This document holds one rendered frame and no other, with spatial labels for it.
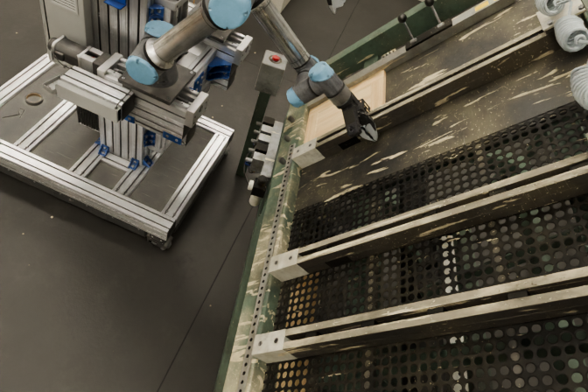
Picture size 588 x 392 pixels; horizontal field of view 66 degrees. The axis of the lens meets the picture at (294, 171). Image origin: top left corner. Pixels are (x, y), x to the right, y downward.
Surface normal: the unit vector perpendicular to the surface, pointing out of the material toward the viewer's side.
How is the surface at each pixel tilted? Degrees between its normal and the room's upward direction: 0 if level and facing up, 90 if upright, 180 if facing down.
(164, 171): 0
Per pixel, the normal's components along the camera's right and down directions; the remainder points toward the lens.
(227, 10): -0.05, 0.69
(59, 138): 0.27, -0.61
